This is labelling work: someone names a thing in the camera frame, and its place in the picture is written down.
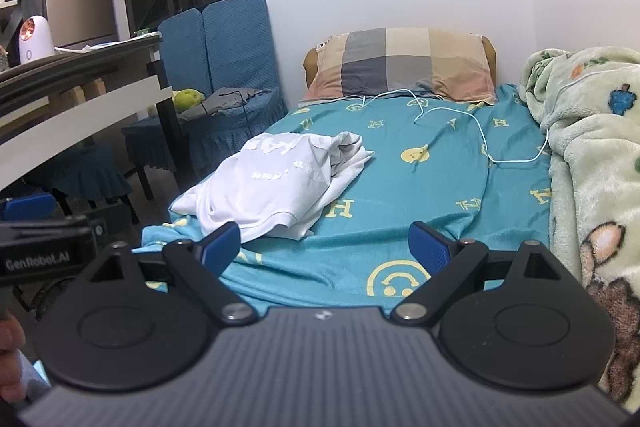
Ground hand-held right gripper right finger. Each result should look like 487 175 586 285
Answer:
391 222 576 327

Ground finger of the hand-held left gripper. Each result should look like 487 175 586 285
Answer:
0 193 57 222

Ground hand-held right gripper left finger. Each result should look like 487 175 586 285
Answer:
75 223 258 325

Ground white t-shirt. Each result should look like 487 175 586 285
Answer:
169 132 376 242

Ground person's left hand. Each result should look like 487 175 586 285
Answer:
0 312 28 403

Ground blue covered stool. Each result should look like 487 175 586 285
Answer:
22 142 133 214

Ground teal printed bed sheet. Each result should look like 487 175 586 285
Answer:
131 83 553 323

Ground white and black table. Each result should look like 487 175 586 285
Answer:
0 34 183 228

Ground grey cloth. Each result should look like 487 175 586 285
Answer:
200 87 273 115

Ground green plush toy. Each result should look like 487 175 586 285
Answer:
172 89 206 112

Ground white humidifier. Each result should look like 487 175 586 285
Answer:
19 16 55 65

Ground papers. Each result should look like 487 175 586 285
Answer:
54 39 121 54

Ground green fleece printed blanket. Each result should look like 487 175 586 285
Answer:
517 46 640 408

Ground plaid pillow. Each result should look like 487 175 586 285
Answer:
298 28 497 108

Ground narrow blue covered chair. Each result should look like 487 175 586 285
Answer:
122 8 213 178

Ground brown pillow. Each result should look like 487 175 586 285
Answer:
303 36 498 88

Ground wide blue covered chair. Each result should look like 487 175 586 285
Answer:
202 0 289 178

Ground white charging cable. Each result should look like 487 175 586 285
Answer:
345 89 551 165

